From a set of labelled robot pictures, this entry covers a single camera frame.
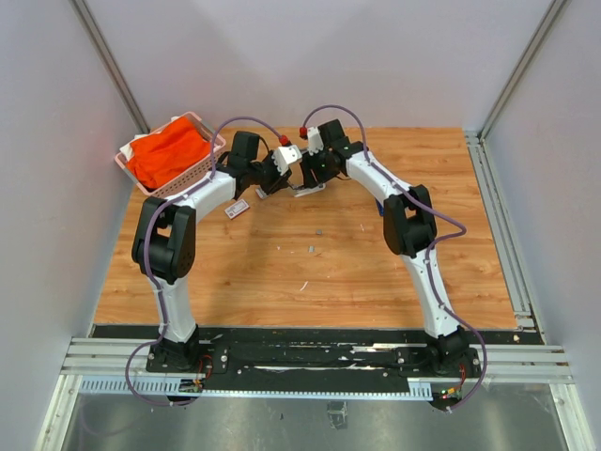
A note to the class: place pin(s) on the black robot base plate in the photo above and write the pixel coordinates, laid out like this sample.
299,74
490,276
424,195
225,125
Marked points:
234,350

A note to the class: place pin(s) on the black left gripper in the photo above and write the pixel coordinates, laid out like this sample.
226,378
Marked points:
278,179

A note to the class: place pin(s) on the orange cloth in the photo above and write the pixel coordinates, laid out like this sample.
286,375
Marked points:
158,158

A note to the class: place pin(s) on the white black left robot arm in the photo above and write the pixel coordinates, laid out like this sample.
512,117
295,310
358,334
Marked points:
165,241

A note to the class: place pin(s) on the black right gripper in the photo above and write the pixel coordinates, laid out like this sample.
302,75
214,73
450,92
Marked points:
308,165

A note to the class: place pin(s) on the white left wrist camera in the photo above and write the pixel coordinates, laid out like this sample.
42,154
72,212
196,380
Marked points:
284,156

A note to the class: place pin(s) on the aluminium frame post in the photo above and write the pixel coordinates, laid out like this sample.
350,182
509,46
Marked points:
86,17
550,18

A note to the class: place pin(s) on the right aluminium frame post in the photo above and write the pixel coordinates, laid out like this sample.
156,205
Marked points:
550,18

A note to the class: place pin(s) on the grey white stapler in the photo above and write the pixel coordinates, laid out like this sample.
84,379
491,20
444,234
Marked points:
301,190

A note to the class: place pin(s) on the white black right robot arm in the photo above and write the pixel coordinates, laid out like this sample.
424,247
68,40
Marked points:
410,232

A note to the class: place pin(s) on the left aluminium frame post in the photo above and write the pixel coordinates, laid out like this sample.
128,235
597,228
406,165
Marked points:
86,17

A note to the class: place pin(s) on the grey slotted cable duct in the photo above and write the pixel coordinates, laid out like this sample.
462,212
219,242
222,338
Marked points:
295,384

